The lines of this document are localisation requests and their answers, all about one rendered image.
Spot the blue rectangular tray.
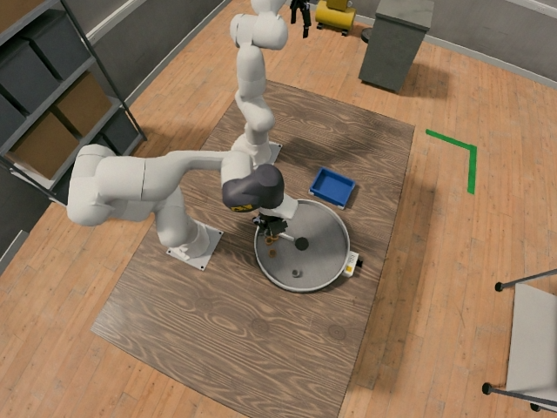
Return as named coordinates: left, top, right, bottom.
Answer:
left=310, top=166, right=356, bottom=207

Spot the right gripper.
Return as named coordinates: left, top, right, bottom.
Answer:
left=252, top=212, right=283, bottom=235

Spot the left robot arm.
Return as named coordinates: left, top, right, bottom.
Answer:
left=230, top=0, right=288, bottom=167

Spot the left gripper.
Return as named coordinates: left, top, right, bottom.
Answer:
left=290, top=0, right=312, bottom=38

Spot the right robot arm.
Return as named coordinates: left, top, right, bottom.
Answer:
left=67, top=145, right=298, bottom=260

